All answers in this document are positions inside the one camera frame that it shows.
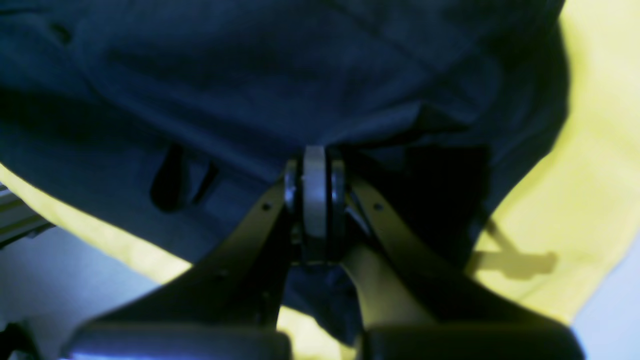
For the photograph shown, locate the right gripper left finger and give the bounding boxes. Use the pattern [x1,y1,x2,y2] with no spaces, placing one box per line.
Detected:
[62,146,329,360]

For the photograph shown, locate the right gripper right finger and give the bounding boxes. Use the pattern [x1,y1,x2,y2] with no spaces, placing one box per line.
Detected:
[327,160,585,360]

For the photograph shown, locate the dark navy T-shirt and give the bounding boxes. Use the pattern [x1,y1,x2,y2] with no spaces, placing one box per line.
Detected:
[1,0,569,345]

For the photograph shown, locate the yellow table cloth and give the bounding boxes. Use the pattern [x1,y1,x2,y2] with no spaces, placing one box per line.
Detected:
[1,0,639,341]

